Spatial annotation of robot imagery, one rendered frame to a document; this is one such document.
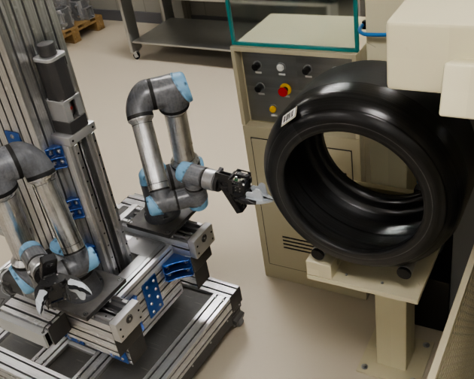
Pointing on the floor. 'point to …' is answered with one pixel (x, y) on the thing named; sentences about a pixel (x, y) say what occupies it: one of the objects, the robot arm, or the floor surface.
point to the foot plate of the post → (369, 367)
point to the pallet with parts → (77, 18)
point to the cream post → (382, 166)
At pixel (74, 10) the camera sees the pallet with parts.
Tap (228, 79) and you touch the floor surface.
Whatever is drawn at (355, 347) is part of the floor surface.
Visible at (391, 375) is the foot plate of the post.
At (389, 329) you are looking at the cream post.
